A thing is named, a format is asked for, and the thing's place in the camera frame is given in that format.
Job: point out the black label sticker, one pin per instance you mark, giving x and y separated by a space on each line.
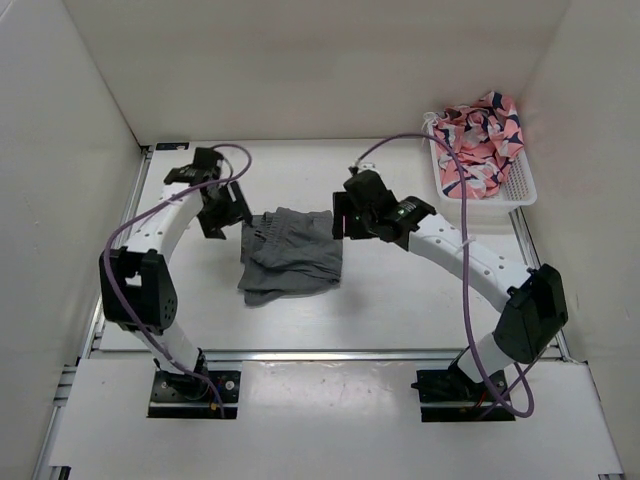
172 146

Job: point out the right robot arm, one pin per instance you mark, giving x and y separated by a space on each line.
531 302

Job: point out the aluminium table edge rail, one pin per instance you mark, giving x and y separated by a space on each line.
330 356

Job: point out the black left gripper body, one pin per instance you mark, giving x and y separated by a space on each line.
219 214

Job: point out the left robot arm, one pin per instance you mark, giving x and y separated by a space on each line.
138 293

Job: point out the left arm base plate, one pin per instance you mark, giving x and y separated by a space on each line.
172 397

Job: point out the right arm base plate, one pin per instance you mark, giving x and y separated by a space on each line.
444 401

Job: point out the grey shorts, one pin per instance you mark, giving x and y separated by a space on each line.
287 253

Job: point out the white plastic basket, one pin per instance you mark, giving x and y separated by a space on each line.
517 191

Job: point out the right side aluminium rail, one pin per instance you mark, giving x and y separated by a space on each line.
558 348

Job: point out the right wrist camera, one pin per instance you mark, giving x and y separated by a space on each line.
366 189

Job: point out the pink patterned shorts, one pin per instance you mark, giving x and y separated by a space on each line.
483 141

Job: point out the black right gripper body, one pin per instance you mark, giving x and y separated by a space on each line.
358 224

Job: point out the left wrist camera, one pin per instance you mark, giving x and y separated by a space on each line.
205 166

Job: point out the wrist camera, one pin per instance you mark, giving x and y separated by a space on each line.
366 189
205 166

